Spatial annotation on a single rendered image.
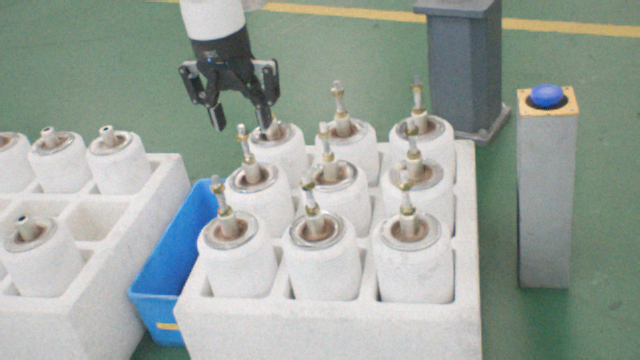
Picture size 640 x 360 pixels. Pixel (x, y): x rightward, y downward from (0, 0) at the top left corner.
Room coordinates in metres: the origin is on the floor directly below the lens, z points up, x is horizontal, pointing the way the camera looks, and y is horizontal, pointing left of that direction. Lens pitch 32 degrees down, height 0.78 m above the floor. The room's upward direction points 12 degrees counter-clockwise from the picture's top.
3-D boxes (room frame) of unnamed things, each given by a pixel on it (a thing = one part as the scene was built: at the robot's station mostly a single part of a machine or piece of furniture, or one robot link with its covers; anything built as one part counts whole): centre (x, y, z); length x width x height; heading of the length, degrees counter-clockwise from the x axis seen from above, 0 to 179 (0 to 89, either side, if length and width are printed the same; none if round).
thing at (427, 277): (0.61, -0.11, 0.16); 0.10 x 0.10 x 0.18
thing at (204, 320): (0.76, -0.04, 0.09); 0.39 x 0.39 x 0.18; 72
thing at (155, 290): (0.88, 0.20, 0.06); 0.30 x 0.11 x 0.12; 159
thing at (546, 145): (0.74, -0.34, 0.16); 0.07 x 0.07 x 0.31; 72
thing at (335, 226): (0.65, 0.00, 0.25); 0.08 x 0.08 x 0.01
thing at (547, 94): (0.74, -0.34, 0.32); 0.04 x 0.04 x 0.02
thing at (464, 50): (1.21, -0.38, 0.15); 0.15 x 0.15 x 0.30; 49
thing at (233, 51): (0.80, 0.07, 0.45); 0.08 x 0.08 x 0.09
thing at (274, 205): (0.80, 0.07, 0.16); 0.10 x 0.10 x 0.18
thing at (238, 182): (0.80, 0.07, 0.25); 0.08 x 0.08 x 0.01
